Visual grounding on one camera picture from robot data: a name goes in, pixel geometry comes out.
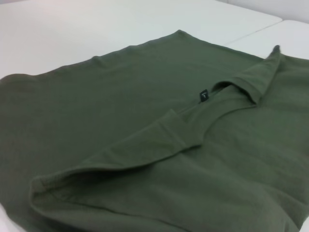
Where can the dark green FREE t-shirt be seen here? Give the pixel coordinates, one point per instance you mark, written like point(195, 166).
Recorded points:
point(154, 145)

